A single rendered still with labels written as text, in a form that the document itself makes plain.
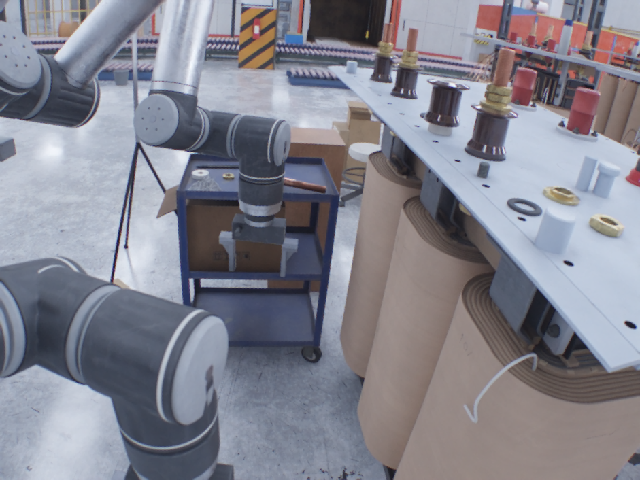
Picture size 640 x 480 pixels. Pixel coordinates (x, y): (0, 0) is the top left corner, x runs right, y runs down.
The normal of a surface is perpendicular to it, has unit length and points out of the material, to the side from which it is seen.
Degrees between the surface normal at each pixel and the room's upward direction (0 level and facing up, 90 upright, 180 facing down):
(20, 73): 65
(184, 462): 90
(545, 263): 11
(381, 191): 90
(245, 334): 0
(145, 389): 73
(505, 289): 90
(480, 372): 90
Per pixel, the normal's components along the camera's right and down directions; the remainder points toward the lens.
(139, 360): -0.16, -0.23
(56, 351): -0.23, 0.11
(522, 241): -0.11, -0.87
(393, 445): -0.51, 0.36
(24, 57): 0.91, -0.35
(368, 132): 0.11, 0.33
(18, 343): 0.58, 0.17
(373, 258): -0.85, 0.18
